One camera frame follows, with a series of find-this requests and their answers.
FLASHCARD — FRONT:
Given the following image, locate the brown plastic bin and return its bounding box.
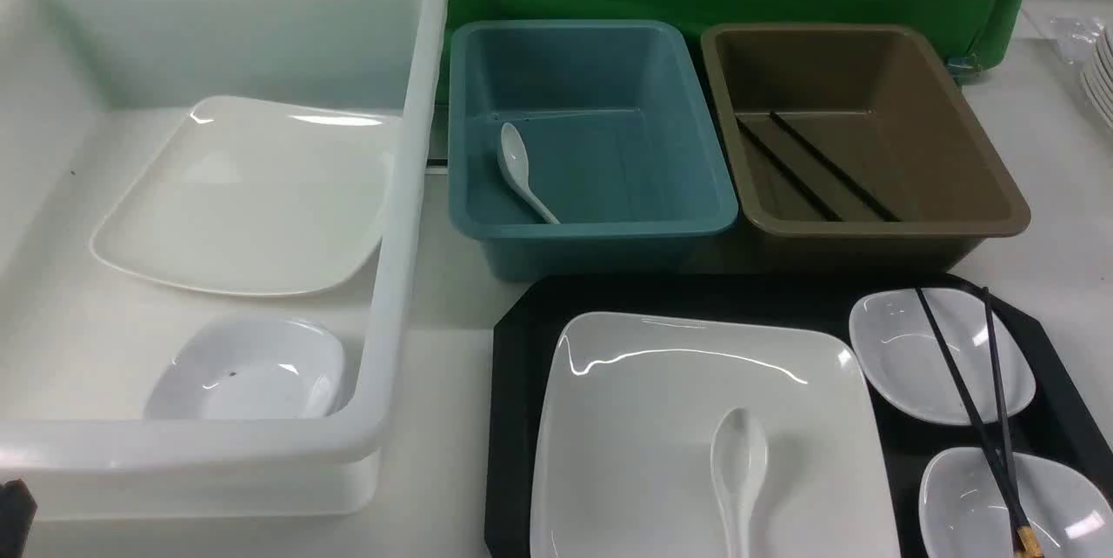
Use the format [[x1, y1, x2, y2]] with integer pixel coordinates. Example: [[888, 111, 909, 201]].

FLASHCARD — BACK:
[[700, 23, 1032, 273]]

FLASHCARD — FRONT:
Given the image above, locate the white bowl in tub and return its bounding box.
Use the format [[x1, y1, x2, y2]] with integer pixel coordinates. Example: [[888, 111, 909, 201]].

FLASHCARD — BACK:
[[142, 316, 346, 421]]

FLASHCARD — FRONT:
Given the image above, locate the white spoon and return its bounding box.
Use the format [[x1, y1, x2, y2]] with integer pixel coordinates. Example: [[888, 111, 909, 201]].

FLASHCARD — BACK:
[[498, 123, 560, 224], [709, 408, 769, 557]]

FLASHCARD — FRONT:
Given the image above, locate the black chopstick in brown bin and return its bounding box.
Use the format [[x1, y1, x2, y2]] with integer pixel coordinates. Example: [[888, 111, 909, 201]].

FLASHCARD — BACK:
[[736, 116, 843, 223]]

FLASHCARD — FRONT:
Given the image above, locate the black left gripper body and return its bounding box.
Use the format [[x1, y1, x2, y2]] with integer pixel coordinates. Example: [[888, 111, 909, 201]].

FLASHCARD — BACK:
[[1, 480, 38, 558]]

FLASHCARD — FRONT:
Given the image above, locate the black plastic serving tray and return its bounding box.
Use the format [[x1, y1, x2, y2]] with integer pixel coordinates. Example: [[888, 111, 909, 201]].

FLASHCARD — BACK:
[[483, 272, 1112, 557]]

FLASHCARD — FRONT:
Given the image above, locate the teal plastic bin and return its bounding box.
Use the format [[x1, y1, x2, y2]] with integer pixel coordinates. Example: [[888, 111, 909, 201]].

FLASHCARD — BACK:
[[449, 19, 739, 283]]

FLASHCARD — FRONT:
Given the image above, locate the stack of white plates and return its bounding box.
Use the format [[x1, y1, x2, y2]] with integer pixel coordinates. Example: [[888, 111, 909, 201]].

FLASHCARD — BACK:
[[1080, 26, 1112, 130]]

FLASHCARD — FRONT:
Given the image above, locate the clear plastic wrap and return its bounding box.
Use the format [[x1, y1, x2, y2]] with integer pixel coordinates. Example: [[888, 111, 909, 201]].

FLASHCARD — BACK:
[[1048, 16, 1109, 63]]

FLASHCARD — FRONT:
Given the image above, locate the large white square plate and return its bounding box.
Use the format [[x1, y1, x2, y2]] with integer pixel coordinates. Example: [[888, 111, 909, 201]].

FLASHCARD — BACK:
[[529, 312, 902, 557]]

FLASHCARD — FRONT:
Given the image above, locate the white square plate in tub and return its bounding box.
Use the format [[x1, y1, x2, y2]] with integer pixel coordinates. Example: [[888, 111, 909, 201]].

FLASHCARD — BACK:
[[89, 95, 404, 297]]

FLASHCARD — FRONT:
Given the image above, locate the white bowl tray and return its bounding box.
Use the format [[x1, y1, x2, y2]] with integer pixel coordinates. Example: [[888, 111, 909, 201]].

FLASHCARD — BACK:
[[918, 448, 1112, 557], [848, 288, 998, 427]]

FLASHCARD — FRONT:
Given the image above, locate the large white plastic tub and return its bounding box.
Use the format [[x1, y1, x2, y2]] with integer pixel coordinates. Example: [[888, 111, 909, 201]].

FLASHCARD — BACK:
[[1, 0, 449, 522]]

